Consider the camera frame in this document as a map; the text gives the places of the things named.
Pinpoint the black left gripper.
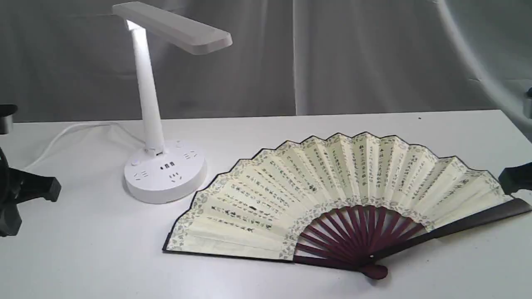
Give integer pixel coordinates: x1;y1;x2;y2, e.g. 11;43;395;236
0;148;62;237

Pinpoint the folding paper fan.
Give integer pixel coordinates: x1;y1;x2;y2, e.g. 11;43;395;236
162;131;531;280

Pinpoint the white desk lamp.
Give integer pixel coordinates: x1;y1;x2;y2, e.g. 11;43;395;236
112;2;233;204

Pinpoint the grey backdrop curtain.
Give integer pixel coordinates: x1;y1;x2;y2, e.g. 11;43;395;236
0;0;531;139

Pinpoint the white power cable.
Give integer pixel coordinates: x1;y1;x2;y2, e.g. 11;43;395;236
23;121;146;171

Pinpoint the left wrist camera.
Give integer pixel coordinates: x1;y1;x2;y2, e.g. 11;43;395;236
0;104;18;135

